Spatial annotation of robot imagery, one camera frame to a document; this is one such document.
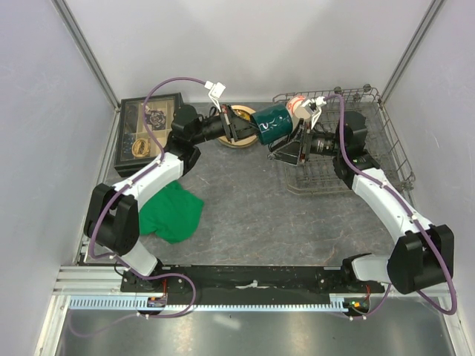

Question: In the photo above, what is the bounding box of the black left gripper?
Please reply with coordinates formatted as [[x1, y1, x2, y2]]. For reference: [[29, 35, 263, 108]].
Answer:
[[191, 103, 263, 145]]

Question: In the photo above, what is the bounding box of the grey wire dish rack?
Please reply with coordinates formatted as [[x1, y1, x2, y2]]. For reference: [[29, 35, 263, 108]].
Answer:
[[269, 84, 415, 195]]

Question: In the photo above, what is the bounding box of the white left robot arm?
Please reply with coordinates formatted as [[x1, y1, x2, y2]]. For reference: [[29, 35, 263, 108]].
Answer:
[[83, 105, 258, 291]]

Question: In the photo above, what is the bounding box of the yellow ceramic plate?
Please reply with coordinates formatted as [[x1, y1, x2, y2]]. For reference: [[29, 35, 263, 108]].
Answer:
[[233, 109, 252, 121]]

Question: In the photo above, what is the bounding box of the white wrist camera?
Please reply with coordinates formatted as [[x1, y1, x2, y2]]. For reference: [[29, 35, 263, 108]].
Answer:
[[299, 96, 327, 129], [204, 81, 226, 111]]

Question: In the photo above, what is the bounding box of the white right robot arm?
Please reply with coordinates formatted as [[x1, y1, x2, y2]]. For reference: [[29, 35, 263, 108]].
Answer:
[[269, 111, 454, 294]]

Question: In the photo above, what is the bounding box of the cream bird plate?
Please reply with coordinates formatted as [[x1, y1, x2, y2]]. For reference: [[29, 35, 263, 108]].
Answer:
[[218, 105, 258, 149]]

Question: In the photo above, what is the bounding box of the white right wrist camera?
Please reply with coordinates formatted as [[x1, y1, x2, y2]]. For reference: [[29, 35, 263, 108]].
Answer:
[[299, 96, 327, 129]]

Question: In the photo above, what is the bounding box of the dark green mug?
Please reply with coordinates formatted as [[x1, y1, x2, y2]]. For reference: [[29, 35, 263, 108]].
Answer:
[[251, 103, 293, 145]]

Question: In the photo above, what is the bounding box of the black framed wooden box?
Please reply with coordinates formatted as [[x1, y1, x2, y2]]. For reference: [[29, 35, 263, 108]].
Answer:
[[114, 93, 183, 178]]

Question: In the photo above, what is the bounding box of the green cloth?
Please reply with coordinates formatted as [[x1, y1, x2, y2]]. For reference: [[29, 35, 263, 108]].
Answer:
[[139, 180, 204, 244]]

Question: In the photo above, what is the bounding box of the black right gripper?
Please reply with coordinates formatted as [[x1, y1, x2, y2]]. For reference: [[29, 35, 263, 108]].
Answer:
[[268, 118, 345, 166]]

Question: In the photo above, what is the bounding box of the white red patterned bowl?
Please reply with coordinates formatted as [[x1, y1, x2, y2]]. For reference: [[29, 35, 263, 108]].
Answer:
[[286, 95, 308, 121]]

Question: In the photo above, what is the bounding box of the mint green flower plate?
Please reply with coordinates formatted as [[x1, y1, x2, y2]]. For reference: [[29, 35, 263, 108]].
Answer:
[[219, 138, 258, 149]]

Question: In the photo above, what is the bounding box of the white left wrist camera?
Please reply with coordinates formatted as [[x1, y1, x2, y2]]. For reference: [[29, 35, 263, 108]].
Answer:
[[204, 81, 226, 111]]

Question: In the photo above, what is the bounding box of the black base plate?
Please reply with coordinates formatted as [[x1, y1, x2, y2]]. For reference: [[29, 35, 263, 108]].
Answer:
[[120, 265, 384, 305]]

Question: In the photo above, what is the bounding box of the white slotted cable duct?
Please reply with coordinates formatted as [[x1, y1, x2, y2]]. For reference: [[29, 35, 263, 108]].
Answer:
[[69, 295, 350, 312]]

